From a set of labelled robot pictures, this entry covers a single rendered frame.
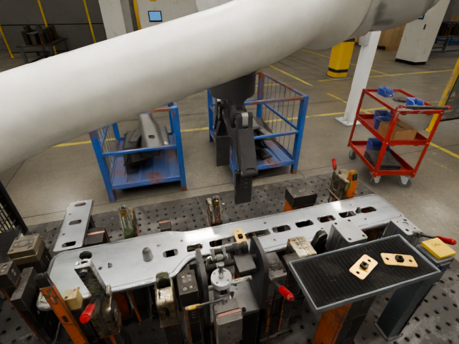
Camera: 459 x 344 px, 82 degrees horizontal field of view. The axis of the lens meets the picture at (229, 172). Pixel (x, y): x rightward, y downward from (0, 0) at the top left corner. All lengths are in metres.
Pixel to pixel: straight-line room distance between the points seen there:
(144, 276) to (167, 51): 0.84
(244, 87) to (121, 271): 0.77
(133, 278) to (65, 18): 12.04
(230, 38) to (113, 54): 0.08
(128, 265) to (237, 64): 0.88
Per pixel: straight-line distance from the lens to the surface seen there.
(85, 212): 1.29
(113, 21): 8.41
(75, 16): 12.60
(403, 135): 3.19
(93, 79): 0.21
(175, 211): 1.63
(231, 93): 0.42
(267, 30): 0.22
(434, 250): 0.98
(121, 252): 1.06
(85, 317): 0.77
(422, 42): 10.97
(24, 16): 12.98
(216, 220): 1.10
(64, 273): 1.08
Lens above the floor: 1.76
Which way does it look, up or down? 33 degrees down
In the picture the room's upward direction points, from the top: straight up
